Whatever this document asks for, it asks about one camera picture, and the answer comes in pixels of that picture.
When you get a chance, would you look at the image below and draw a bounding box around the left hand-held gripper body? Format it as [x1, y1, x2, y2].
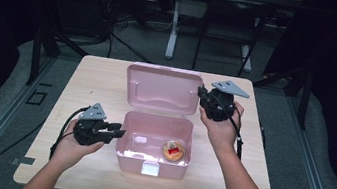
[71, 99, 118, 151]

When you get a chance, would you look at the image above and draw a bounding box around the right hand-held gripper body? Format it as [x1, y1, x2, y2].
[198, 76, 253, 126]

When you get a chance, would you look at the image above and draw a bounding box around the pink storage box with handle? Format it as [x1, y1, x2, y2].
[111, 60, 205, 182]

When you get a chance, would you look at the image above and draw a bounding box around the person's right hand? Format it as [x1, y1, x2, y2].
[193, 96, 246, 156]

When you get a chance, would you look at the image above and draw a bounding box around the person's left hand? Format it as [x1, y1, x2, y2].
[50, 117, 107, 171]

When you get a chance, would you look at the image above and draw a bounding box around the white desk leg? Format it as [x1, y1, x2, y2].
[164, 0, 184, 61]
[239, 44, 256, 73]

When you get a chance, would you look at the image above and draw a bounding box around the grey tape strip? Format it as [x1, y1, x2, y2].
[10, 154, 37, 169]

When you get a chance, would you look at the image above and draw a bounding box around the black chair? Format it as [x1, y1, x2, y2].
[190, 0, 270, 81]

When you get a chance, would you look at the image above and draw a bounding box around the dark computer tower red light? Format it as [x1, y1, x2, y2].
[48, 0, 118, 41]

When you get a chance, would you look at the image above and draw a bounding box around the left hand-held gripper black cable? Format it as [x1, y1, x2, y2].
[49, 101, 92, 166]

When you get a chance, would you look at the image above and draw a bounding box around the hand-held gripper black cable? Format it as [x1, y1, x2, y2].
[49, 101, 92, 166]
[207, 95, 252, 161]

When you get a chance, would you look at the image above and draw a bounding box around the right hand-held gripper black cable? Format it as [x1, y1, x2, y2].
[207, 95, 252, 161]

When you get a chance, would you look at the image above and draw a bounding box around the black floor cable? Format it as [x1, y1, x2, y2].
[105, 31, 159, 66]
[0, 114, 47, 189]

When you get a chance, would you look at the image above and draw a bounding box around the black metal frame stand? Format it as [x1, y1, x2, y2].
[247, 58, 316, 131]
[25, 25, 93, 95]

